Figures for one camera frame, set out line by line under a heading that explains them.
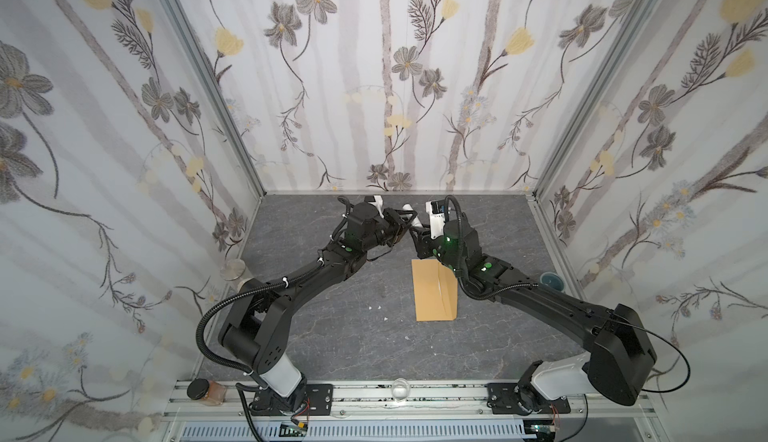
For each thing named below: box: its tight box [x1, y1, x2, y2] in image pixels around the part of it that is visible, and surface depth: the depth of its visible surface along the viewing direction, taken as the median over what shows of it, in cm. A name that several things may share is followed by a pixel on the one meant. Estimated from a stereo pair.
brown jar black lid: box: [186, 378, 227, 406], surface depth 70 cm
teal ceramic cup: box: [540, 271, 565, 292], surface depth 91 cm
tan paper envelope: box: [412, 258, 458, 322], surface depth 92 cm
